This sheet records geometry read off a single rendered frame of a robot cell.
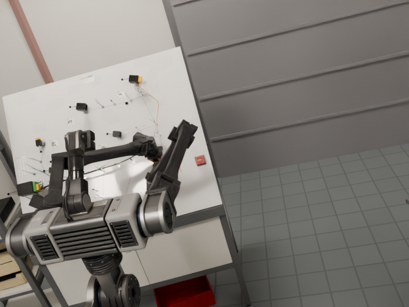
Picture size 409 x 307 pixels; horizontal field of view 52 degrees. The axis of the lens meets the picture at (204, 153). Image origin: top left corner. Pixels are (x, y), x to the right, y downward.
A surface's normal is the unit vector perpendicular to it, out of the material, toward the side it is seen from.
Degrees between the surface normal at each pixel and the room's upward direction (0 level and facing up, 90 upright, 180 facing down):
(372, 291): 0
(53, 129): 53
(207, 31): 90
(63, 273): 90
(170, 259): 90
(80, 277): 90
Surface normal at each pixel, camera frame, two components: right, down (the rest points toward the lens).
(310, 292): -0.25, -0.86
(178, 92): -0.08, -0.18
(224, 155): -0.07, 0.47
